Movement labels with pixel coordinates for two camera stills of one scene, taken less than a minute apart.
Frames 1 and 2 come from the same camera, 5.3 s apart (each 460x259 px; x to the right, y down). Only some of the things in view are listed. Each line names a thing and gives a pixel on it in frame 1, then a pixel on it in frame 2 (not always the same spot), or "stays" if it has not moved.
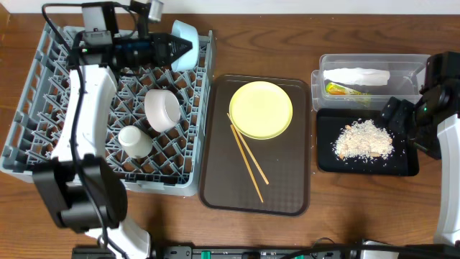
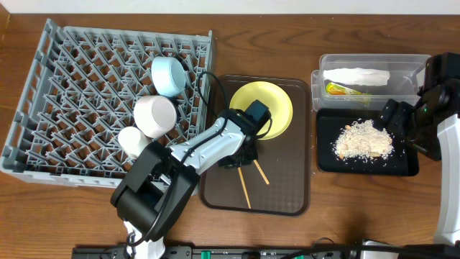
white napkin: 357,76 stays
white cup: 136,142 stays
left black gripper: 155,50 -> 253,155
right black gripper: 394,112 stays
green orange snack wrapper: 336,89 stays
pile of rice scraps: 363,139 stays
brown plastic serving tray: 284,159 stays
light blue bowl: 188,34 -> 168,75
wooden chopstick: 257,188 -> 245,188
